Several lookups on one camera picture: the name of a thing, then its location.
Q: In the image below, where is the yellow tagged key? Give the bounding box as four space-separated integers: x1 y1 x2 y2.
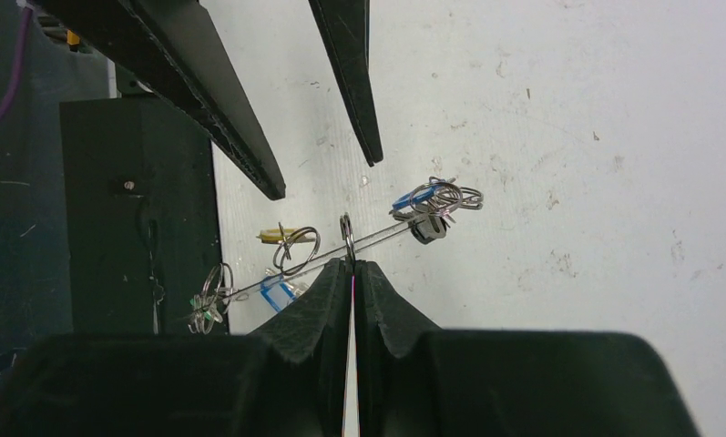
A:
256 229 315 245

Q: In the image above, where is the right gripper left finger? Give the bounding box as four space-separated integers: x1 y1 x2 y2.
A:
0 259 353 436

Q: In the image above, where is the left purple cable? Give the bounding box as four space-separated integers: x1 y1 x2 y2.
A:
0 5 35 138

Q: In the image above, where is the blue tagged key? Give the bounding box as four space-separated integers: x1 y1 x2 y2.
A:
389 179 445 214
259 276 309 312

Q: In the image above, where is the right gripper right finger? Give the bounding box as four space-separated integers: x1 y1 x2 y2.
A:
354 261 698 436

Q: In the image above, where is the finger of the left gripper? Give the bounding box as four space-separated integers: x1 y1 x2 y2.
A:
37 0 286 200
309 0 383 167

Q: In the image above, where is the metal key ring plate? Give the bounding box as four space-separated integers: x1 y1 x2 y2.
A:
188 176 485 335

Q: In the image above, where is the black tagged key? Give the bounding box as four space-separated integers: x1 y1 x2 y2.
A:
410 214 449 245

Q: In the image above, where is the green tagged key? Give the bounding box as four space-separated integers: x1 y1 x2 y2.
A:
189 294 215 323

